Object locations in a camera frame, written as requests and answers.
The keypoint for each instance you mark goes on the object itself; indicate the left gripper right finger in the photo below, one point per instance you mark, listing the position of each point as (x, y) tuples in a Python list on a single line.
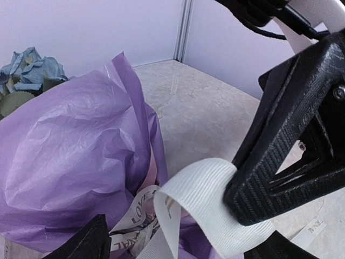
[(278, 247)]

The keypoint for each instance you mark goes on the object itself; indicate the right aluminium corner post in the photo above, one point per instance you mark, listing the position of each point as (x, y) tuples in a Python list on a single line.
[(183, 30)]

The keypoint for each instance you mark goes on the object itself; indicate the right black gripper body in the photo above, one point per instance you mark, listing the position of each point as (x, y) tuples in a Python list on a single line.
[(321, 129)]

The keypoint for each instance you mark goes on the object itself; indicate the cream printed ribbon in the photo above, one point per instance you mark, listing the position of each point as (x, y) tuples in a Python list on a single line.
[(186, 218)]

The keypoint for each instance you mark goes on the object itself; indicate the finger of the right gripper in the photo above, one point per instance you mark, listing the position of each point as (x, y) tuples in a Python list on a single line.
[(266, 183)]

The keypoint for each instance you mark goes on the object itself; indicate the blue fake flower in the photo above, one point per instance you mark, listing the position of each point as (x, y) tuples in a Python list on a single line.
[(27, 76)]

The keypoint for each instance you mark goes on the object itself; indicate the purple wrapping paper sheet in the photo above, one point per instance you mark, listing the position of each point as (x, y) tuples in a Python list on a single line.
[(83, 148)]

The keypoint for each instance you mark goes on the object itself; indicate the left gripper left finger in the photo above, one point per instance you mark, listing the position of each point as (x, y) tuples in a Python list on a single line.
[(91, 241)]

